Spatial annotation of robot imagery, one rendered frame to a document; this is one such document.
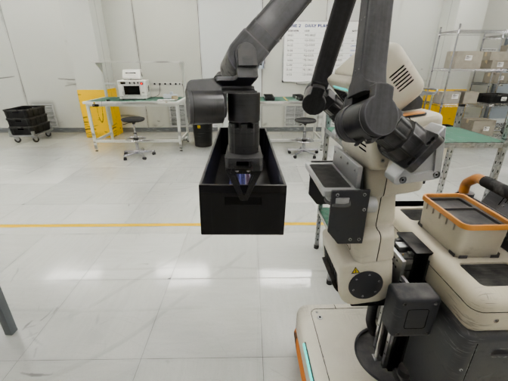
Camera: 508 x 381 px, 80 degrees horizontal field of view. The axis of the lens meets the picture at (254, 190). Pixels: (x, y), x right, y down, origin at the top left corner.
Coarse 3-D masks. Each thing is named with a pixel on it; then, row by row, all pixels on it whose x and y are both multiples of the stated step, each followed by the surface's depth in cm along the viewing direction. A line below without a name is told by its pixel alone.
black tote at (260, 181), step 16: (224, 128) 110; (224, 144) 113; (208, 160) 73; (224, 160) 107; (272, 160) 81; (208, 176) 70; (224, 176) 92; (272, 176) 81; (208, 192) 59; (224, 192) 59; (256, 192) 59; (272, 192) 59; (208, 208) 60; (224, 208) 60; (240, 208) 60; (256, 208) 61; (272, 208) 61; (208, 224) 62; (224, 224) 62; (240, 224) 62; (256, 224) 62; (272, 224) 62
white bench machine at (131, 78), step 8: (128, 72) 481; (136, 72) 483; (120, 80) 478; (128, 80) 479; (136, 80) 480; (144, 80) 484; (120, 88) 481; (128, 88) 482; (136, 88) 484; (144, 88) 485; (120, 96) 486; (128, 96) 487; (136, 96) 488; (144, 96) 490
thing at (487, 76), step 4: (500, 48) 557; (504, 48) 550; (484, 76) 571; (488, 76) 562; (492, 76) 554; (496, 76) 553; (504, 76) 554; (484, 80) 572; (488, 80) 562; (492, 80) 555; (496, 80) 556; (500, 80) 556; (504, 80) 557
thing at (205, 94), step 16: (240, 48) 48; (240, 64) 48; (256, 64) 49; (192, 80) 49; (208, 80) 50; (224, 80) 50; (240, 80) 50; (192, 96) 48; (208, 96) 49; (192, 112) 48; (208, 112) 49; (224, 112) 50
